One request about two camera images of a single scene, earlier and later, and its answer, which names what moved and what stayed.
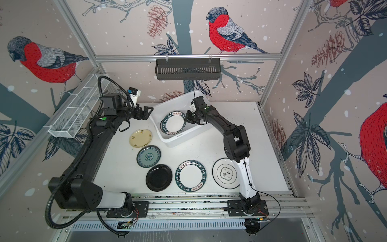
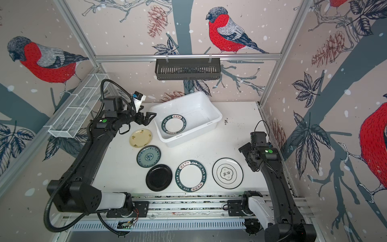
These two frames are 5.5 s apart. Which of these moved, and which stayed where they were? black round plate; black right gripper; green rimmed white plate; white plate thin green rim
Moved: black right gripper
Stayed: green rimmed white plate; white plate thin green rim; black round plate
